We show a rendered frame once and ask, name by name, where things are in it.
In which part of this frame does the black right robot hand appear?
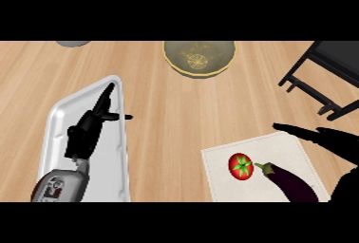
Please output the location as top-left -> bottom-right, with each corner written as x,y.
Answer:
271,122 -> 359,203

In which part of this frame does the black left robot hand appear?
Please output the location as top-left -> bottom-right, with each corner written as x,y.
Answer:
63,82 -> 134,160

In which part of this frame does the dark purple eggplant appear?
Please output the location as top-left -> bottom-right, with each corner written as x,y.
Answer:
252,161 -> 319,203

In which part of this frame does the white placemat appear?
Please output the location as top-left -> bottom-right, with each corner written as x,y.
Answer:
201,131 -> 331,203

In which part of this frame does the black tiered shelf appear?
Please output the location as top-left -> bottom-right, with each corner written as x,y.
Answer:
277,41 -> 359,122

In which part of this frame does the white metal tray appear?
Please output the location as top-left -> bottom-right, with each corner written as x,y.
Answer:
37,74 -> 131,203

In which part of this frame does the red tomato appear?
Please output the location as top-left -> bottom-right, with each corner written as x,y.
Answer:
227,152 -> 255,181

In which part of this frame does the grey round object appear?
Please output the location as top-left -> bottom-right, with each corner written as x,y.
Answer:
54,41 -> 93,48

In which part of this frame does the yellow bowl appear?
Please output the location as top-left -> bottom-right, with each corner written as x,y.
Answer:
161,41 -> 237,80

